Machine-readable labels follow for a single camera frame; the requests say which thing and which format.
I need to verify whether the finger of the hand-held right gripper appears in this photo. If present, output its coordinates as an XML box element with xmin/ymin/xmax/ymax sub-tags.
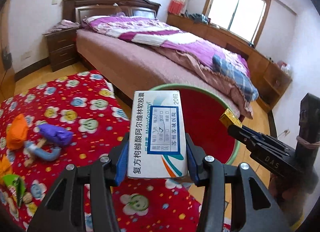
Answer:
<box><xmin>228</xmin><ymin>124</ymin><xmax>275</xmax><ymax>157</ymax></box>
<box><xmin>241</xmin><ymin>126</ymin><xmax>272</xmax><ymax>144</ymax></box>

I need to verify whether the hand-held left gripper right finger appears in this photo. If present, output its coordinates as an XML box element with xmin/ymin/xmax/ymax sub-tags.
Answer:
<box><xmin>184</xmin><ymin>133</ymin><xmax>288</xmax><ymax>232</ymax></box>

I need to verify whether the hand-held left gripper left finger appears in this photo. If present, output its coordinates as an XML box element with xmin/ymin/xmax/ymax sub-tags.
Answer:
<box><xmin>27</xmin><ymin>132</ymin><xmax>131</xmax><ymax>232</ymax></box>

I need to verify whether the small yellow box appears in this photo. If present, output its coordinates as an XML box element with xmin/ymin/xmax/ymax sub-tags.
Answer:
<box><xmin>219</xmin><ymin>108</ymin><xmax>242</xmax><ymax>127</ymax></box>

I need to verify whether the red bucket with green rim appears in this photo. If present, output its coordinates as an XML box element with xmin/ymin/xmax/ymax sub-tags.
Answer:
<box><xmin>149</xmin><ymin>83</ymin><xmax>242</xmax><ymax>165</ymax></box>

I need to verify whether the white medicine box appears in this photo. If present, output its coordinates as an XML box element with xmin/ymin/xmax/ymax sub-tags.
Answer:
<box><xmin>127</xmin><ymin>90</ymin><xmax>188</xmax><ymax>179</ymax></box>

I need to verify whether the wooden window cabinet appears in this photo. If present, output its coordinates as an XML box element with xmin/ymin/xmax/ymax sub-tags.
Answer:
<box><xmin>166</xmin><ymin>13</ymin><xmax>293</xmax><ymax>113</ymax></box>

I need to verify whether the blue plaid pillow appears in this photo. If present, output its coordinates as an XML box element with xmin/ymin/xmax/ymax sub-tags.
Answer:
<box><xmin>212</xmin><ymin>54</ymin><xmax>259</xmax><ymax>101</ymax></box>

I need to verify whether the red smiley-flower tablecloth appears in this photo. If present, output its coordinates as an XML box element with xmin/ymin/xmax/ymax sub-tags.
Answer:
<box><xmin>0</xmin><ymin>70</ymin><xmax>232</xmax><ymax>232</ymax></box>

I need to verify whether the purple blue toy figure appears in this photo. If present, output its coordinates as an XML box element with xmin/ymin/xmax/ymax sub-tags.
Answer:
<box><xmin>37</xmin><ymin>124</ymin><xmax>73</xmax><ymax>147</ymax></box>

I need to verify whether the white plastic bag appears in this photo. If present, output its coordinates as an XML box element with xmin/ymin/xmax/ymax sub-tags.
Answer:
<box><xmin>279</xmin><ymin>62</ymin><xmax>292</xmax><ymax>76</ymax></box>

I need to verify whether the pink blanket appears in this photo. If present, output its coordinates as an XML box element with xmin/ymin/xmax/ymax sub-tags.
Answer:
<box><xmin>150</xmin><ymin>44</ymin><xmax>254</xmax><ymax>120</ymax></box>

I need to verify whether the blue wrapper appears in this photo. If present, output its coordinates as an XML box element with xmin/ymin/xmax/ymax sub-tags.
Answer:
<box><xmin>24</xmin><ymin>140</ymin><xmax>62</xmax><ymax>166</ymax></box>

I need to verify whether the green snack packet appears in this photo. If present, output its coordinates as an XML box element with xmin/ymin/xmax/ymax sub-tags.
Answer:
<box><xmin>0</xmin><ymin>174</ymin><xmax>27</xmax><ymax>209</ymax></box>

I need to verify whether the orange peel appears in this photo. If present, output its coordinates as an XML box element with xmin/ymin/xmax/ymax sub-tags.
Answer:
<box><xmin>0</xmin><ymin>156</ymin><xmax>13</xmax><ymax>185</ymax></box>

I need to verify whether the blue clothes heap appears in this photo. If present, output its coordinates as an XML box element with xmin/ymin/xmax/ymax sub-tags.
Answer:
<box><xmin>187</xmin><ymin>13</ymin><xmax>209</xmax><ymax>25</ymax></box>

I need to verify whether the wooden framed window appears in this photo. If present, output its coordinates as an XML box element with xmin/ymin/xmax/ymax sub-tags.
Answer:
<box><xmin>202</xmin><ymin>0</ymin><xmax>272</xmax><ymax>46</ymax></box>

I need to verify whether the dark wooden nightstand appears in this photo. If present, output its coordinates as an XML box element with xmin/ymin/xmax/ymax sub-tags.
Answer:
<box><xmin>42</xmin><ymin>27</ymin><xmax>80</xmax><ymax>72</ymax></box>

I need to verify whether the purple patterned quilt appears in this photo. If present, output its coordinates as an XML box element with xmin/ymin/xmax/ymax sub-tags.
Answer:
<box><xmin>81</xmin><ymin>14</ymin><xmax>250</xmax><ymax>82</ymax></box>

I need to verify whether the light wooden wardrobe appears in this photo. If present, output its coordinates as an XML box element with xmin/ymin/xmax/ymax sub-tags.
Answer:
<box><xmin>0</xmin><ymin>0</ymin><xmax>17</xmax><ymax>95</ymax></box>

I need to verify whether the pile of pink clothes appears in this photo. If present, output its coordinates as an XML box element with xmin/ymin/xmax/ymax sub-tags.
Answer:
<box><xmin>42</xmin><ymin>19</ymin><xmax>80</xmax><ymax>35</ymax></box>

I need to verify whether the black hanging pouch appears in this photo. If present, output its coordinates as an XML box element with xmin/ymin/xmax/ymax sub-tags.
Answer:
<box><xmin>1</xmin><ymin>49</ymin><xmax>12</xmax><ymax>68</ymax></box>

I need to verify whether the dark wooden bed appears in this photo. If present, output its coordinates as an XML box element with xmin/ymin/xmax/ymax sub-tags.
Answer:
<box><xmin>62</xmin><ymin>0</ymin><xmax>259</xmax><ymax>120</ymax></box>

